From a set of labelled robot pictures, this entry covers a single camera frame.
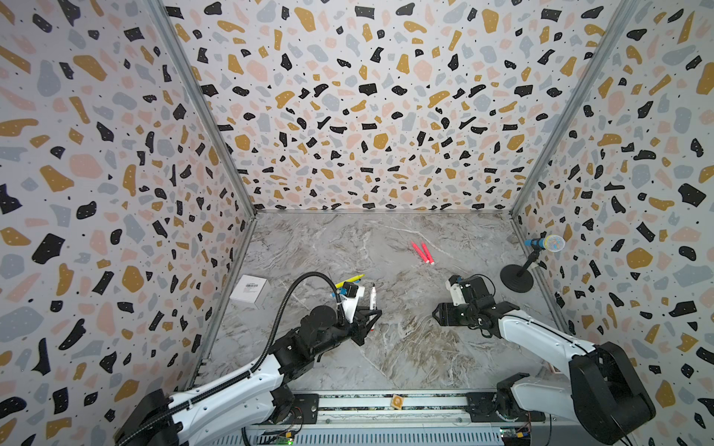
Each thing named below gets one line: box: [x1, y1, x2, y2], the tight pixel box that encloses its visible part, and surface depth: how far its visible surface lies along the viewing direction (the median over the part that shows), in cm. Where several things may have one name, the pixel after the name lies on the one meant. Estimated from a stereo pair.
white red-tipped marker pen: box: [370, 286, 377, 311], surface depth 73 cm
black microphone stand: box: [500, 237, 548, 293], surface depth 102 cm
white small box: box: [229, 274, 269, 314], surface depth 94 cm
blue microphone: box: [523, 234, 566, 253], surface depth 81 cm
